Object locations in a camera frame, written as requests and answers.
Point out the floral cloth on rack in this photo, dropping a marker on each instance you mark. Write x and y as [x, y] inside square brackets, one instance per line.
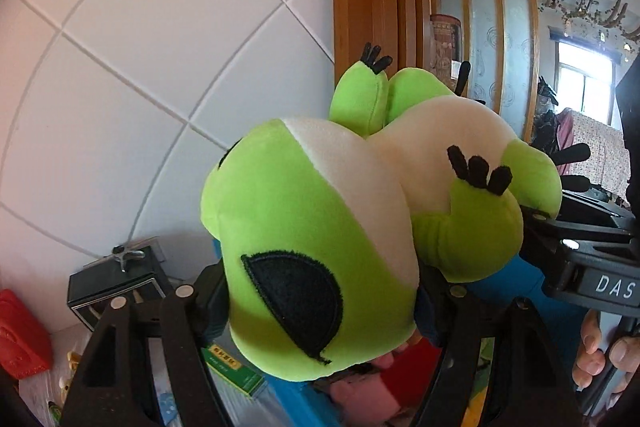
[600, 147]

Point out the person's right hand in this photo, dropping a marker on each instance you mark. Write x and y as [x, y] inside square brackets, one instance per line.
[589, 357]

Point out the red plastic bag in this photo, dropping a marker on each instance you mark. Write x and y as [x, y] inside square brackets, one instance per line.
[22, 337]

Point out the small yellow object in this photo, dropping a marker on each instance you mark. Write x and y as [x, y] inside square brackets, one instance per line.
[72, 372]

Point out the silver metal clip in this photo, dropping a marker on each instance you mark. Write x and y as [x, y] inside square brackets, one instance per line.
[122, 257]

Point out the vine wall decoration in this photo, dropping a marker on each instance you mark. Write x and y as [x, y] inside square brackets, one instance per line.
[590, 9]

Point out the wooden frosted glass screen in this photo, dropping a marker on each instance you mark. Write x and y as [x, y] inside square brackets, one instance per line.
[500, 7]

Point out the black hanging clothing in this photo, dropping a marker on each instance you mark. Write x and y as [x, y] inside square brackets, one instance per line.
[546, 112]

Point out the black box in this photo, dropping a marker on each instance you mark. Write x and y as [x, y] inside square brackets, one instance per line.
[115, 294]

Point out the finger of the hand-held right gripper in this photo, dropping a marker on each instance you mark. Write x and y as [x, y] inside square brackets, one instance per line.
[545, 237]
[600, 207]

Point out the rolled carpet with red rim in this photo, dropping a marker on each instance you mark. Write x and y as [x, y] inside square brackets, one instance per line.
[444, 42]

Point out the green medicine box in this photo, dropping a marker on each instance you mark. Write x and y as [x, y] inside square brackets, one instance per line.
[230, 364]

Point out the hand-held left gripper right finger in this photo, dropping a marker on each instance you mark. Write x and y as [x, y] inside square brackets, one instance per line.
[427, 319]

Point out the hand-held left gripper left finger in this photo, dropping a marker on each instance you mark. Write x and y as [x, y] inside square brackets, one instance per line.
[210, 302]

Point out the green and white frog plush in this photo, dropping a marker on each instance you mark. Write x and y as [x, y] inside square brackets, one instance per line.
[310, 207]

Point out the window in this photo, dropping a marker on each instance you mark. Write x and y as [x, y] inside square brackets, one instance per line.
[585, 77]

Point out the pink plush toy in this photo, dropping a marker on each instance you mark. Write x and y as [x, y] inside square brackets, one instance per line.
[360, 394]

